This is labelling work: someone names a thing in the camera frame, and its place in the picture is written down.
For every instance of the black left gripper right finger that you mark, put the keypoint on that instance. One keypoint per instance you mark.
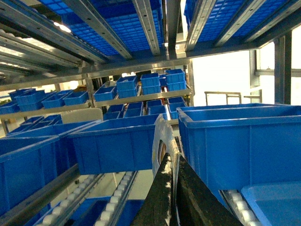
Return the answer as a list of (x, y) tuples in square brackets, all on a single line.
[(196, 204)]

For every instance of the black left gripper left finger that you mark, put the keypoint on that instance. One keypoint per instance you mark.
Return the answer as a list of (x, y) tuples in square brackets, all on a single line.
[(156, 209)]

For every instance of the large blue plastic bin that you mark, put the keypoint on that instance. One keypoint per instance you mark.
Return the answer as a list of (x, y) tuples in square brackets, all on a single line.
[(230, 148)]

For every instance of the blue bin behind left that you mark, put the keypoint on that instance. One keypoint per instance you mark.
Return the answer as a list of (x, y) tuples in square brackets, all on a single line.
[(115, 145)]

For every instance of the blue plastic tray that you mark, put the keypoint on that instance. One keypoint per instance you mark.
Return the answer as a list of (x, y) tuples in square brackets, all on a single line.
[(275, 204)]

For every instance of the stainless steel shelf rack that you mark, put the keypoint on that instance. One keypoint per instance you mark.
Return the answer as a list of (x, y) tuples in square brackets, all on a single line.
[(218, 26)]

